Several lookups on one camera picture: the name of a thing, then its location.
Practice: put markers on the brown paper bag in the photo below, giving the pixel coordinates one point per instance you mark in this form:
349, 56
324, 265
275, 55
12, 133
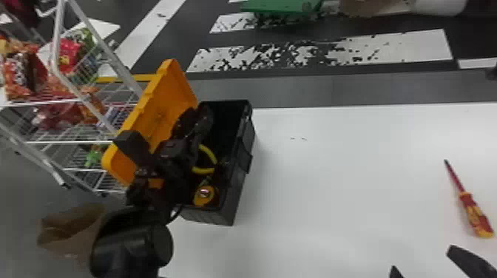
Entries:
72, 233

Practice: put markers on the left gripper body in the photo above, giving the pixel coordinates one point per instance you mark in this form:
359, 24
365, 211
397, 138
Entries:
176, 155

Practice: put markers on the red yellow screwdriver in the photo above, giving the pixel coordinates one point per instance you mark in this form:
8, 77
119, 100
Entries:
471, 211

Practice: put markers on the green basket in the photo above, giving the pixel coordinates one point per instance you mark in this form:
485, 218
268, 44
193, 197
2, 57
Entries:
281, 7

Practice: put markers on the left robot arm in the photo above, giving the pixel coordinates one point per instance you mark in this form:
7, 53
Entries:
132, 244

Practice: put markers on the green snack packet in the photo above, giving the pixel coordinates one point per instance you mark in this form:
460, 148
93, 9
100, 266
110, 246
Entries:
86, 39

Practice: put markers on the black tool box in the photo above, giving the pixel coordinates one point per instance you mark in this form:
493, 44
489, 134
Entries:
233, 155

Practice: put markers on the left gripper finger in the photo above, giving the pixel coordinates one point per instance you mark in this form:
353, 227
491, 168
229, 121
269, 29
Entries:
181, 126
202, 118

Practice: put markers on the red snack packet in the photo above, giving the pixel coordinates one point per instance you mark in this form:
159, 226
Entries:
69, 54
21, 73

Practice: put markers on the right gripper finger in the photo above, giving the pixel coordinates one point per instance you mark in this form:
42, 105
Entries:
396, 273
471, 264

